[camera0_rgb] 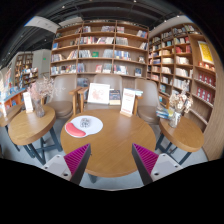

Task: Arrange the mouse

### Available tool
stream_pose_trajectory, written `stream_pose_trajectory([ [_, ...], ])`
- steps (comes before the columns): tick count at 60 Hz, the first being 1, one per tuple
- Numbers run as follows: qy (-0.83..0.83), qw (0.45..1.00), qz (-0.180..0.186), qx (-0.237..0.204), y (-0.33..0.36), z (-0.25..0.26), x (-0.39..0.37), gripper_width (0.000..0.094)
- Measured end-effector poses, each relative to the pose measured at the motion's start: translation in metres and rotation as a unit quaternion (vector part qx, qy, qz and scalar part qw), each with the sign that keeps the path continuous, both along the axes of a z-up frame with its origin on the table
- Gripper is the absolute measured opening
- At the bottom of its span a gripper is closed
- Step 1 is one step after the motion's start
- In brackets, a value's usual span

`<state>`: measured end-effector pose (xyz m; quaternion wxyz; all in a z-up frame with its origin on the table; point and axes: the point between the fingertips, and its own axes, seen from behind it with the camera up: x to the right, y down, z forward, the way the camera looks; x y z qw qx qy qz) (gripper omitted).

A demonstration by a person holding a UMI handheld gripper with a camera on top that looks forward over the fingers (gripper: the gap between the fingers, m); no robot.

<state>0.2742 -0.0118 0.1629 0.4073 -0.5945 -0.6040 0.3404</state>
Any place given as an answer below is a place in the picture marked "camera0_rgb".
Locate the white sign on wooden base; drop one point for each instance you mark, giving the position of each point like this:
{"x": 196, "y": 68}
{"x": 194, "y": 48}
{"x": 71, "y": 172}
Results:
{"x": 128, "y": 101}

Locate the white ceiling panel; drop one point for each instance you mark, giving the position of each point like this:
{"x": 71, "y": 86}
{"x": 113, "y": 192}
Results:
{"x": 41, "y": 24}

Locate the light blue book stack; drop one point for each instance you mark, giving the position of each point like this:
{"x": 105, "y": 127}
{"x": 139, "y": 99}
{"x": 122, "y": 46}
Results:
{"x": 138, "y": 92}

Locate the round wooden side table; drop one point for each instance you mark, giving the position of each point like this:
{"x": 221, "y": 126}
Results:
{"x": 30, "y": 125}
{"x": 183, "y": 133}
{"x": 8, "y": 116}

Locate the small white table sign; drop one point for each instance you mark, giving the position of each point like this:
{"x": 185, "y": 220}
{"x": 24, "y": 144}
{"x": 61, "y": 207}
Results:
{"x": 28, "y": 101}

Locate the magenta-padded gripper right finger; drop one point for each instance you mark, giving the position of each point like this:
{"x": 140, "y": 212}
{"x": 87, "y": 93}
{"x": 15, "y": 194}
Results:
{"x": 146, "y": 160}

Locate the white framed floral picture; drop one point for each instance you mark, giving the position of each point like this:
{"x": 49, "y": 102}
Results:
{"x": 98, "y": 93}

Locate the curved wooden bookshelf with books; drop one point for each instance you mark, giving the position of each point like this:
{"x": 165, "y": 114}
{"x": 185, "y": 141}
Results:
{"x": 176, "y": 56}

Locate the wide wooden bookshelf with books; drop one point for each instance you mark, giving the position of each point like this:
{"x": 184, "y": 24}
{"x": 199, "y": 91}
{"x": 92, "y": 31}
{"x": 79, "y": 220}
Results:
{"x": 100, "y": 50}

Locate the beige wooden-armed armchair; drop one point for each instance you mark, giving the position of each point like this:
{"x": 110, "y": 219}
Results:
{"x": 148, "y": 113}
{"x": 106, "y": 80}
{"x": 61, "y": 106}

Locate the glass vase with cream flowers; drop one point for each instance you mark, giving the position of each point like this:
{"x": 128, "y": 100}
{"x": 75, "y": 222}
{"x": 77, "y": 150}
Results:
{"x": 174, "y": 120}

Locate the white mouse pad red rest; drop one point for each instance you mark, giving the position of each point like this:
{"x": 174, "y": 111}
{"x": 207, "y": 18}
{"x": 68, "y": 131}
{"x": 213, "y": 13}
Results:
{"x": 95, "y": 126}

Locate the stack of colourful books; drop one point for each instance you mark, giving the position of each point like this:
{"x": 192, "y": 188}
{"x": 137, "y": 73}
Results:
{"x": 163, "y": 113}

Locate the glass vase with pink flowers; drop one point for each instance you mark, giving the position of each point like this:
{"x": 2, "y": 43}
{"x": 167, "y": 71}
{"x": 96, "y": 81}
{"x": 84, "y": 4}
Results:
{"x": 39, "y": 110}

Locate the dark blue book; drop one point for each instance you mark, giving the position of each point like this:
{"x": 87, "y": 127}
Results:
{"x": 115, "y": 96}

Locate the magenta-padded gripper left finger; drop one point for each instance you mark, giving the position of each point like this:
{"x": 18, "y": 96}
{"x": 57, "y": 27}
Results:
{"x": 76, "y": 160}

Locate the distant wooden bookshelf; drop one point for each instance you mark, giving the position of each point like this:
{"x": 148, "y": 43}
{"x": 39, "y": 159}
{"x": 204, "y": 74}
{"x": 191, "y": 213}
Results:
{"x": 26, "y": 70}

